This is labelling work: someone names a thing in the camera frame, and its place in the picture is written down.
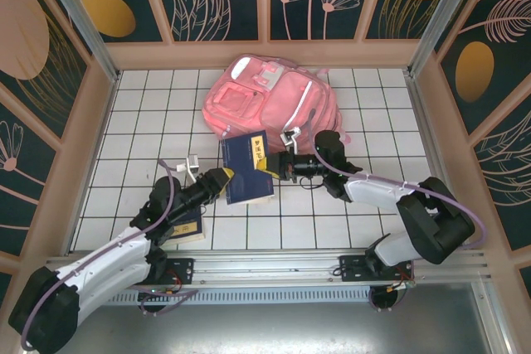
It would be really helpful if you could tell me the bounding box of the navy book with gold title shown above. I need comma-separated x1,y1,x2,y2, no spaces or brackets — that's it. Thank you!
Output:
219,129,277,206

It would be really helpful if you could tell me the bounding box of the navy book with bird print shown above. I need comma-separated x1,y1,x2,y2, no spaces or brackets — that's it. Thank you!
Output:
165,211,206,246

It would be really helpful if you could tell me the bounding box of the pink backpack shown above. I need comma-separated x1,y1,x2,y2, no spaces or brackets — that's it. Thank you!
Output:
202,54,353,148

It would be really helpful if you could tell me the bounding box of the grey metal sheet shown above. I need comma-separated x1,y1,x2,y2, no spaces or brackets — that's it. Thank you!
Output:
24,282,512,354

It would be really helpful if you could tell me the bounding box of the panel single flower outline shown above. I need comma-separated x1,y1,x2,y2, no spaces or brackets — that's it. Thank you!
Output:
0,100,59,258

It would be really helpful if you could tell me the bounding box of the panel yellow oval pink fern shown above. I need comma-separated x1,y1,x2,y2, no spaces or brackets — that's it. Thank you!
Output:
437,0,531,136

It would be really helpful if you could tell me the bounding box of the panel with large leaf outline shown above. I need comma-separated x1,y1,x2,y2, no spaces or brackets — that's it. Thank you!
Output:
472,103,531,252

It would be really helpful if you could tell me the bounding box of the large panel pale circle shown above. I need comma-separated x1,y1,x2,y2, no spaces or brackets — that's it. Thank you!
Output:
0,0,93,139

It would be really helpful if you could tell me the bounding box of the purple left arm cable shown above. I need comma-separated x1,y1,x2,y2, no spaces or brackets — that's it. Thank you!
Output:
19,158,200,350

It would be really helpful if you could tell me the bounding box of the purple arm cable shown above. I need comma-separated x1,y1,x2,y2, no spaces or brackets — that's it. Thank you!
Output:
19,158,200,350
307,108,487,313

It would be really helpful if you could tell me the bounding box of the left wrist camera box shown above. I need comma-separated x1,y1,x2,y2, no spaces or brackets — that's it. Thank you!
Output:
176,153,201,176

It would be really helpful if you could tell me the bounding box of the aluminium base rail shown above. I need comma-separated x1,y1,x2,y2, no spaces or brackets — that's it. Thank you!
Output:
45,248,494,289

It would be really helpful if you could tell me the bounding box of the small adapter board with wires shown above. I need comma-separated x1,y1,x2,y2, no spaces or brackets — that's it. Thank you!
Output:
140,286,179,302
385,279,417,293

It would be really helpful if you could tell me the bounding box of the slotted grey cable duct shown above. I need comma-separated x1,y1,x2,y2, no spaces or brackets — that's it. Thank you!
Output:
105,289,374,306

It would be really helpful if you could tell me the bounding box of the aluminium side rail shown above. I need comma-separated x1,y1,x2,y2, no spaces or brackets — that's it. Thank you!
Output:
404,70,474,251

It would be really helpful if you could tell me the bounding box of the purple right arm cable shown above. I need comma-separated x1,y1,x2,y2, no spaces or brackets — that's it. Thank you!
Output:
307,108,487,313

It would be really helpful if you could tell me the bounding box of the aluminium frame post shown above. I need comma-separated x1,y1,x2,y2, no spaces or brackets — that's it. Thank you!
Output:
32,0,121,84
405,0,487,78

